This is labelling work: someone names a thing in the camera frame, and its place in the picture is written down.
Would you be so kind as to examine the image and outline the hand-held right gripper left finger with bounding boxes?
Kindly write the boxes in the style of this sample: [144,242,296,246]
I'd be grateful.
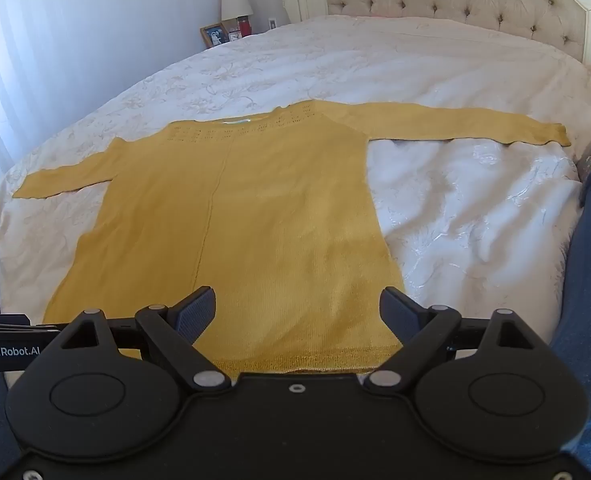
[58,286,232,394]

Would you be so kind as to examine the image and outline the bed with white bedspread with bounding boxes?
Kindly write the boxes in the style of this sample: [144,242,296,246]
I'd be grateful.
[0,14,591,376]

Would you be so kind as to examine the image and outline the white table lamp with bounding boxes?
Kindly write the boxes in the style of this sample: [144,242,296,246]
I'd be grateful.
[220,0,254,22]

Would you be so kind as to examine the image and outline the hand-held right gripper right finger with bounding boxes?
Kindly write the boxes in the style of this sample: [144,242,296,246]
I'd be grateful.
[363,286,533,393]

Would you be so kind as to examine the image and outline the wooden photo frame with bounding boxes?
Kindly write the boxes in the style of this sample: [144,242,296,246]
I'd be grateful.
[200,22,229,50]

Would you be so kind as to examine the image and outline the yellow knit sweater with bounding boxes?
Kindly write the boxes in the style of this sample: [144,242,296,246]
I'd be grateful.
[12,100,572,376]

